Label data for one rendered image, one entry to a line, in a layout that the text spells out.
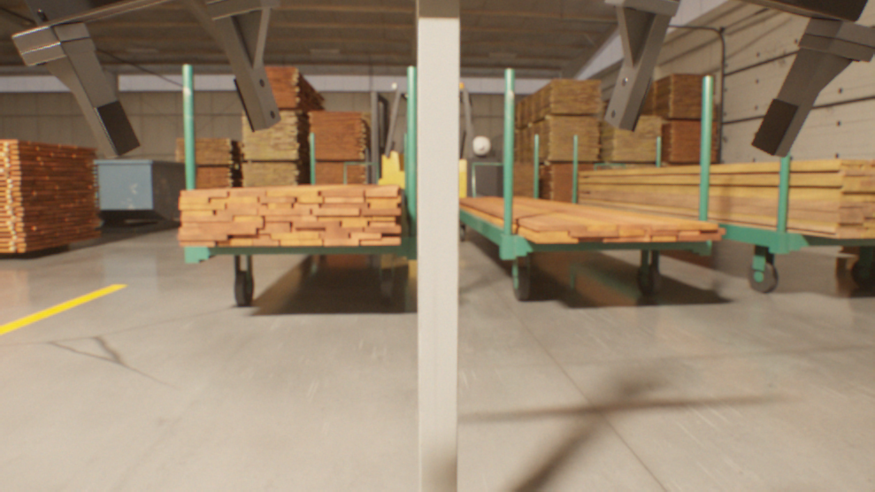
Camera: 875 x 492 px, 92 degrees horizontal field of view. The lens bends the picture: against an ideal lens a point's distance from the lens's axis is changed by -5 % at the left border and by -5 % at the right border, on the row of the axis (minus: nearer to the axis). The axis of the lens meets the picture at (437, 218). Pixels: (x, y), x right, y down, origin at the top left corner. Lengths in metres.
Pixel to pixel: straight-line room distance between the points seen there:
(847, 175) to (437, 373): 2.60
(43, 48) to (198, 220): 1.79
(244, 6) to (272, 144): 9.73
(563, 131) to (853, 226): 7.86
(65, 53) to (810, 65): 0.55
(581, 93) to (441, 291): 9.91
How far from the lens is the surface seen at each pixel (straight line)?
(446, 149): 0.67
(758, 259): 3.44
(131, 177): 7.23
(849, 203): 3.04
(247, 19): 0.35
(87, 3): 0.39
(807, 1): 0.39
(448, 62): 0.69
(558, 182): 10.23
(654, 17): 0.35
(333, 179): 9.69
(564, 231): 2.14
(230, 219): 2.14
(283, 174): 9.85
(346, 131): 9.72
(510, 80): 2.37
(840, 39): 0.43
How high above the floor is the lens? 0.70
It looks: 5 degrees down
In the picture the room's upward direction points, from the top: straight up
